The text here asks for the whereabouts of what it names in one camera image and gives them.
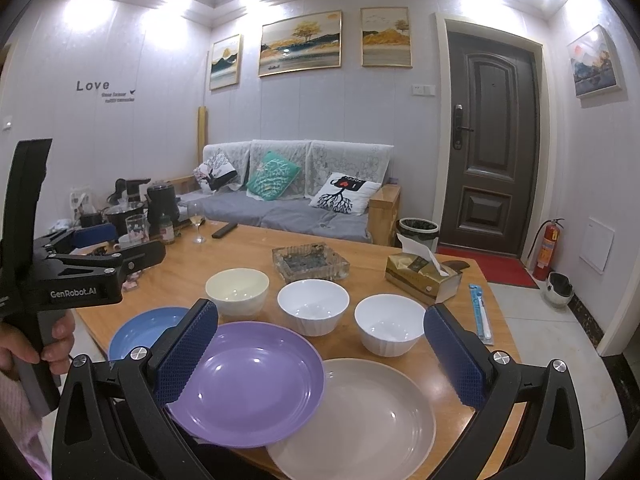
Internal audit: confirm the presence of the right landscape painting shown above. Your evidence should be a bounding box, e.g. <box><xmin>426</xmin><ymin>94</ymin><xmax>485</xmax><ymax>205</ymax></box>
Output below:
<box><xmin>360</xmin><ymin>6</ymin><xmax>412</xmax><ymax>68</ymax></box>

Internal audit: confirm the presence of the grey sofa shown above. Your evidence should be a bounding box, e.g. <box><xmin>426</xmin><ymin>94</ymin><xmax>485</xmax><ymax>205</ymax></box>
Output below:
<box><xmin>169</xmin><ymin>140</ymin><xmax>400</xmax><ymax>246</ymax></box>

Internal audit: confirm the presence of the white tree cushion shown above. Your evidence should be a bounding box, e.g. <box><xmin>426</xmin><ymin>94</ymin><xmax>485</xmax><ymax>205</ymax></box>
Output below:
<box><xmin>309</xmin><ymin>172</ymin><xmax>382</xmax><ymax>216</ymax></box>

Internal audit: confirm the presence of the black remote control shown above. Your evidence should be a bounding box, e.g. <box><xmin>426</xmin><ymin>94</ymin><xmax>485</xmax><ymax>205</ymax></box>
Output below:
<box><xmin>212</xmin><ymin>222</ymin><xmax>238</xmax><ymax>240</ymax></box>

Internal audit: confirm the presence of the side wall painting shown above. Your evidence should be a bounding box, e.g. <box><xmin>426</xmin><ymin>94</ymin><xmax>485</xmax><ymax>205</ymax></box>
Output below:
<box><xmin>567</xmin><ymin>25</ymin><xmax>623</xmax><ymax>100</ymax></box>

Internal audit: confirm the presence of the wall light switch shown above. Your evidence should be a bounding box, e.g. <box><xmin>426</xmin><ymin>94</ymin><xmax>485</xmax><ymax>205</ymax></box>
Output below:
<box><xmin>411</xmin><ymin>84</ymin><xmax>436</xmax><ymax>96</ymax></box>

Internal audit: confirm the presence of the clear drinking glass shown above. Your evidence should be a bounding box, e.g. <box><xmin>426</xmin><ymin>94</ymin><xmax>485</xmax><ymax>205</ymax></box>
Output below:
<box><xmin>126</xmin><ymin>214</ymin><xmax>149</xmax><ymax>245</ymax></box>

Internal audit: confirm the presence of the teal cushion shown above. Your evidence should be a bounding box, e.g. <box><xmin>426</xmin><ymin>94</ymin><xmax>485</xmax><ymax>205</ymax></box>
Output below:
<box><xmin>247</xmin><ymin>151</ymin><xmax>300</xmax><ymax>202</ymax></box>

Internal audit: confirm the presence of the blue plate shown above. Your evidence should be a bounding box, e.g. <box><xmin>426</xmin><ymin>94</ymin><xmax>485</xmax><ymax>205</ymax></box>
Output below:
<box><xmin>107</xmin><ymin>307</ymin><xmax>188</xmax><ymax>361</ymax></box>

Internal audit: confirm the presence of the cream bowl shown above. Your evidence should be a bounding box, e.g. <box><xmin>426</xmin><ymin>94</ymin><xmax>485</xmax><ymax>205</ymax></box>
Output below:
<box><xmin>205</xmin><ymin>268</ymin><xmax>270</xmax><ymax>318</ymax></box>

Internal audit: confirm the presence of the dark brown door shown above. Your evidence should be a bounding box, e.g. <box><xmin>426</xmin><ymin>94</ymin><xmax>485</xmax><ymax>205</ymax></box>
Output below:
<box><xmin>440</xmin><ymin>32</ymin><xmax>539</xmax><ymax>256</ymax></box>

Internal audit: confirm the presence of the white bowl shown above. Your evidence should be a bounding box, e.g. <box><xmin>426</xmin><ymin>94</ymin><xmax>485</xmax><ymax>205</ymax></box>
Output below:
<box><xmin>277</xmin><ymin>280</ymin><xmax>350</xmax><ymax>337</ymax></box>
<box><xmin>354</xmin><ymin>294</ymin><xmax>425</xmax><ymax>358</ymax></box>

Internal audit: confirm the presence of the purple plate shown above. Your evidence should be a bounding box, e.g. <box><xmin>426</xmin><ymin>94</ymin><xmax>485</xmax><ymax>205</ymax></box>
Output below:
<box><xmin>167</xmin><ymin>322</ymin><xmax>326</xmax><ymax>448</ymax></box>

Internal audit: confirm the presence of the beige plate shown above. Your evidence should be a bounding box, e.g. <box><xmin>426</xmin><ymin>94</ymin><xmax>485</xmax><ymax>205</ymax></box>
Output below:
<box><xmin>267</xmin><ymin>359</ymin><xmax>436</xmax><ymax>479</ymax></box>

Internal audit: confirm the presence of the white wall panel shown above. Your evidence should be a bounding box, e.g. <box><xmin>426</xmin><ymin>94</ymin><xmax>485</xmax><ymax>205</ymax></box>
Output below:
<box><xmin>579</xmin><ymin>218</ymin><xmax>615</xmax><ymax>274</ymax></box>

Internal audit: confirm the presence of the wine glass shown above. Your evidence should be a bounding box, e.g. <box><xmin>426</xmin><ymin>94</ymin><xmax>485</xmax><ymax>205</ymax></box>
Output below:
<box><xmin>188</xmin><ymin>200</ymin><xmax>206</xmax><ymax>244</ymax></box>

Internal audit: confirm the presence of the red doormat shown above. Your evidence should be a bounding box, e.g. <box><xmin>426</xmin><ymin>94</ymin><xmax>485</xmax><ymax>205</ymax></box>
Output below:
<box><xmin>436</xmin><ymin>245</ymin><xmax>537</xmax><ymax>288</ymax></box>

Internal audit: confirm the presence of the red fire extinguisher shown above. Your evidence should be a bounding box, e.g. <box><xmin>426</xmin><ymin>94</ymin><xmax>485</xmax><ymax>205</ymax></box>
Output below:
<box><xmin>526</xmin><ymin>218</ymin><xmax>565</xmax><ymax>281</ymax></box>

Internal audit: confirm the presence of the person's left hand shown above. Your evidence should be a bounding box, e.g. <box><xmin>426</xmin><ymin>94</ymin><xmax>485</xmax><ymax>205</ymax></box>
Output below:
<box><xmin>0</xmin><ymin>311</ymin><xmax>77</xmax><ymax>377</ymax></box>

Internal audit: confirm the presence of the left small painting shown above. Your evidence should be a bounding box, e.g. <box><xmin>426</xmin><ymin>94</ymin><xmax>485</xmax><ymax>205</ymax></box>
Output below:
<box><xmin>209</xmin><ymin>34</ymin><xmax>242</xmax><ymax>91</ymax></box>

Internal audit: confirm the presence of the large landscape painting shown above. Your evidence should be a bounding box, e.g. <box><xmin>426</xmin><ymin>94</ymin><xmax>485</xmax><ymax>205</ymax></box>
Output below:
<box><xmin>258</xmin><ymin>10</ymin><xmax>343</xmax><ymax>77</ymax></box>

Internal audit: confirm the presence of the blue packaged toothbrush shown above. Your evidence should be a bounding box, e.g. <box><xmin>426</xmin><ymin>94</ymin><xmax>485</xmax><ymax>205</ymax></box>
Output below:
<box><xmin>469</xmin><ymin>284</ymin><xmax>494</xmax><ymax>346</ymax></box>

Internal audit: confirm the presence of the glass ashtray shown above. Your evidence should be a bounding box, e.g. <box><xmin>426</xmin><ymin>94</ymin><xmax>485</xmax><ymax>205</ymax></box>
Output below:
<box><xmin>272</xmin><ymin>243</ymin><xmax>350</xmax><ymax>284</ymax></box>

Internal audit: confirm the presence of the floral cushion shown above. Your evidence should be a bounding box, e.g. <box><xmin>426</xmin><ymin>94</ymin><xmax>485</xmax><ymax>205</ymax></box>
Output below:
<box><xmin>193</xmin><ymin>150</ymin><xmax>238</xmax><ymax>194</ymax></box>

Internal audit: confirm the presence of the metal helmet on floor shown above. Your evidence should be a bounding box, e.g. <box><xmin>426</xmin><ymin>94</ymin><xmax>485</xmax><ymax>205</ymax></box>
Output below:
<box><xmin>542</xmin><ymin>272</ymin><xmax>574</xmax><ymax>309</ymax></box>

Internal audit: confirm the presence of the grey trash bin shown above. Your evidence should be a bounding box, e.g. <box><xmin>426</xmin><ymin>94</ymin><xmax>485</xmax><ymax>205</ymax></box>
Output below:
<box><xmin>396</xmin><ymin>217</ymin><xmax>439</xmax><ymax>252</ymax></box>

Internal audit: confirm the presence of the black kettle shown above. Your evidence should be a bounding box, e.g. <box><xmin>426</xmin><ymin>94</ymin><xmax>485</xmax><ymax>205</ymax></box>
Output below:
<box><xmin>146</xmin><ymin>181</ymin><xmax>179</xmax><ymax>236</ymax></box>

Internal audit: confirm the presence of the gold tissue box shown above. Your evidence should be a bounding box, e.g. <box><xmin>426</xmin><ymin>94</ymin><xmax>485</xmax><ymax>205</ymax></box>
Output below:
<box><xmin>385</xmin><ymin>234</ymin><xmax>468</xmax><ymax>306</ymax></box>

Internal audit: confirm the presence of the love wall decal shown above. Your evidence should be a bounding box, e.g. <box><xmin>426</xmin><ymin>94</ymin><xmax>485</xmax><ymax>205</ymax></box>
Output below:
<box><xmin>75</xmin><ymin>80</ymin><xmax>137</xmax><ymax>104</ymax></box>

